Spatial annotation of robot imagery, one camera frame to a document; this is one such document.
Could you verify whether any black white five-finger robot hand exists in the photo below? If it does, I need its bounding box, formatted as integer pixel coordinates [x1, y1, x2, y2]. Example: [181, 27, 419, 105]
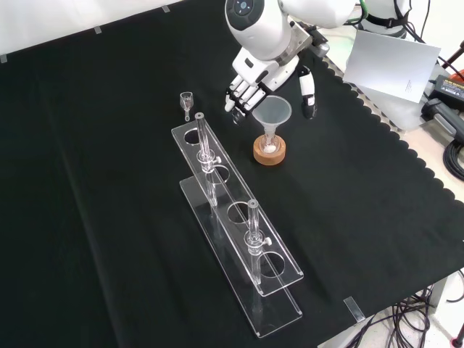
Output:
[223, 46, 319, 126]

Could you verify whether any clear plastic funnel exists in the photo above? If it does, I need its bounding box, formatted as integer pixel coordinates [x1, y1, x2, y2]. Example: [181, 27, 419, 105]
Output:
[252, 96, 293, 138]

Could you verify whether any small glass round-bottom flask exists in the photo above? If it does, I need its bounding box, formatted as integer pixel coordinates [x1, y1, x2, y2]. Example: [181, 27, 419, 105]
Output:
[261, 130, 281, 155]

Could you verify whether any small glass weighing funnel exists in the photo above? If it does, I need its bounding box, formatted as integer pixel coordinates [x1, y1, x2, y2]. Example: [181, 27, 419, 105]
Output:
[179, 91, 194, 122]

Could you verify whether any clear acrylic funnel stand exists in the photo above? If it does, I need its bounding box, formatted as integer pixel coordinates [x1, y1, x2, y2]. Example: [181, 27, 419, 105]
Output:
[170, 112, 305, 339]

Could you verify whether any white card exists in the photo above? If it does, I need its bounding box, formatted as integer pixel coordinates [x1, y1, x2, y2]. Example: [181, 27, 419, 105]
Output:
[342, 29, 442, 104]

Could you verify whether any pale base board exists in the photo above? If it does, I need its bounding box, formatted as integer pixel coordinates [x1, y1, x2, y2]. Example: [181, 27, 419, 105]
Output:
[318, 27, 433, 133]

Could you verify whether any black power adapter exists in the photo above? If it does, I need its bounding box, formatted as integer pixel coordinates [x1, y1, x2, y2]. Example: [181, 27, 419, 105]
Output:
[433, 74, 464, 107]

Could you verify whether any black tripod leg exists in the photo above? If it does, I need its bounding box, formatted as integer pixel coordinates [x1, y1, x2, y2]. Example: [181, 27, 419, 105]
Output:
[439, 39, 464, 70]

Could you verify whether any black bench cloth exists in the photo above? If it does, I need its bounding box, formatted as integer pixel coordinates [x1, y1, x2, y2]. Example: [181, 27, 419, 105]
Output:
[0, 0, 464, 348]

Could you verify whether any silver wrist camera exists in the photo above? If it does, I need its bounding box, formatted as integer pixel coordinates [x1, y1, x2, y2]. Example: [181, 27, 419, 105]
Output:
[307, 30, 331, 59]

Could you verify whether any brown cork ring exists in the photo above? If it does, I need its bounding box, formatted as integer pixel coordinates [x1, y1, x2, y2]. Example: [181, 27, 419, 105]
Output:
[252, 133, 288, 166]

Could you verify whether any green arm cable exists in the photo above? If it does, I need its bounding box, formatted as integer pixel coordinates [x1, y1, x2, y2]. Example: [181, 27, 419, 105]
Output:
[344, 0, 375, 26]

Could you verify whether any black handle device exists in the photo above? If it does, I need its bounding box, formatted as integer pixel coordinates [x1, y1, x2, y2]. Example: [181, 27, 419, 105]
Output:
[422, 97, 464, 139]

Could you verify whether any coiled black cable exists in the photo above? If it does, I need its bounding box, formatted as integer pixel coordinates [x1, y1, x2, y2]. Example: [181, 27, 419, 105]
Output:
[444, 139, 464, 182]

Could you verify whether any black floor cable bundle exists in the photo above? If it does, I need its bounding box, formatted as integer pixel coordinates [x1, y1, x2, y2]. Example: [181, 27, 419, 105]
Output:
[357, 282, 464, 348]

